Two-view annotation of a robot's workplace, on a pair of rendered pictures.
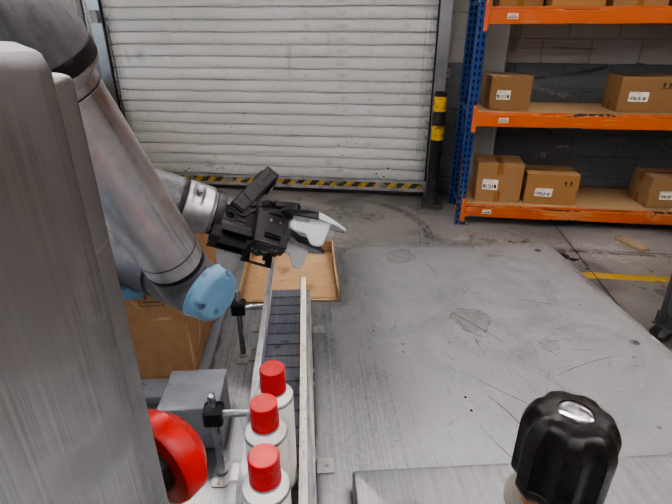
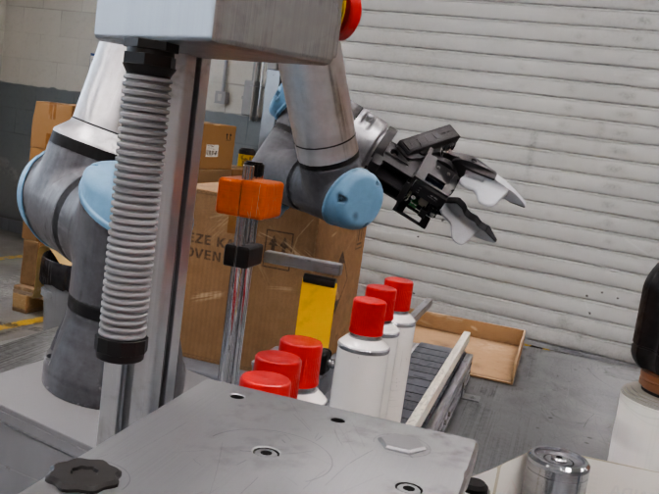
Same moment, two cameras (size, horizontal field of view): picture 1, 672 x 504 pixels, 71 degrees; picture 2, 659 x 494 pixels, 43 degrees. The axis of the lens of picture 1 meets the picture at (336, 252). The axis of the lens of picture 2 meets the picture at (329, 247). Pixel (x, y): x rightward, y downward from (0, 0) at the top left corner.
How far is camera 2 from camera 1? 0.51 m
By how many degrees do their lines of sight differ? 25
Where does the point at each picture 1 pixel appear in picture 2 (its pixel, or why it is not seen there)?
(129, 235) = (301, 94)
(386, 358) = (558, 441)
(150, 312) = (272, 276)
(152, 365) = (252, 351)
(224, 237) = (381, 172)
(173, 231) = (339, 105)
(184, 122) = not seen: hidden behind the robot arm
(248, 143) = (439, 266)
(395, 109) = not seen: outside the picture
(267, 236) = (430, 180)
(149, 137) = not seen: hidden behind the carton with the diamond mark
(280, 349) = (412, 380)
